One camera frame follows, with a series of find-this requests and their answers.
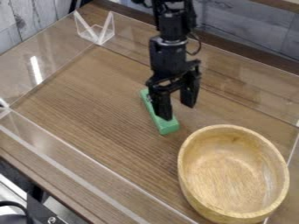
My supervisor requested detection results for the clear acrylic tray wall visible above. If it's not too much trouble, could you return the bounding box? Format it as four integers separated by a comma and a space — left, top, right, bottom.
0, 15, 299, 224

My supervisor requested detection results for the wooden bowl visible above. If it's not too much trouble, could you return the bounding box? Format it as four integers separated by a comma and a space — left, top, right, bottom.
178, 124, 290, 224

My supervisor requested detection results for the clear acrylic corner bracket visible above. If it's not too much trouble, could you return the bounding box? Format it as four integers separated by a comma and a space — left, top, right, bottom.
73, 11, 115, 46

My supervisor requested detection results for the green rectangular block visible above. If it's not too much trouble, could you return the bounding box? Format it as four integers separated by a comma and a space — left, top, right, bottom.
140, 88, 180, 136

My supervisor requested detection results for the black metal table bracket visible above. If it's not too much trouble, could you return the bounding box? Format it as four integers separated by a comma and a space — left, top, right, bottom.
27, 194, 68, 224

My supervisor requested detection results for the black cable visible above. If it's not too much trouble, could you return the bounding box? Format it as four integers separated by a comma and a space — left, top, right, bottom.
0, 199, 36, 224

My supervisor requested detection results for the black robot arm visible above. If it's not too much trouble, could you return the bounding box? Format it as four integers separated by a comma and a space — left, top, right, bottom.
146, 0, 202, 121

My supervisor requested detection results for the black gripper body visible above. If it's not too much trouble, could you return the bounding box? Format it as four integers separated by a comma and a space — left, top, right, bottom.
146, 36, 200, 94

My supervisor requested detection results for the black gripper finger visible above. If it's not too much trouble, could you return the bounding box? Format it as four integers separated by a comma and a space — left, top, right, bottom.
180, 71, 202, 108
150, 88, 174, 121

